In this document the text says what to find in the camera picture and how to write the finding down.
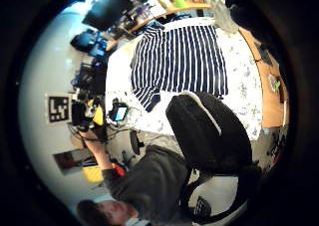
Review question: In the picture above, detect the the person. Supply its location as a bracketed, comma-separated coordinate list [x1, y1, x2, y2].
[76, 143, 191, 226]

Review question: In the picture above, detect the red object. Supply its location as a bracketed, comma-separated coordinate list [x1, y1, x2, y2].
[112, 162, 127, 178]

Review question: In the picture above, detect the white floral tablecloth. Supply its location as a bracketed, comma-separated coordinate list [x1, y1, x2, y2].
[105, 16, 264, 141]

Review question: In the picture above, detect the black cable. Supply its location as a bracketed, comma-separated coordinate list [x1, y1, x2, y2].
[68, 120, 141, 144]

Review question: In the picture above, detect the wooden desk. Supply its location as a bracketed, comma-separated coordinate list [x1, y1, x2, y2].
[106, 0, 213, 52]

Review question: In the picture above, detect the navy white striped shirt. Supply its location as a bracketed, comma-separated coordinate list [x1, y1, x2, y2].
[129, 24, 229, 113]

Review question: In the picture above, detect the black flat object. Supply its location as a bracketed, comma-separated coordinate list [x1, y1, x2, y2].
[256, 42, 274, 67]

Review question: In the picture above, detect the yellow box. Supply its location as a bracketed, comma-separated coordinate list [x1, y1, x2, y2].
[82, 165, 105, 184]

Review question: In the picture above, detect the blue chair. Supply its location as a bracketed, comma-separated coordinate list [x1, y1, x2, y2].
[70, 31, 108, 58]

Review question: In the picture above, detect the small device with blue screen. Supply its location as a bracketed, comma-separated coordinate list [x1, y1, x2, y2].
[109, 101, 130, 122]

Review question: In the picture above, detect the black monitor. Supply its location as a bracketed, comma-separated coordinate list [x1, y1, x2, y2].
[82, 0, 135, 32]

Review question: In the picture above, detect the white marker cube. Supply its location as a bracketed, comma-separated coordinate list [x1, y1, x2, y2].
[44, 93, 73, 124]

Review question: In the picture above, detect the small green and pink object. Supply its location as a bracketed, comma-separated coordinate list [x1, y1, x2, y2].
[268, 74, 282, 94]

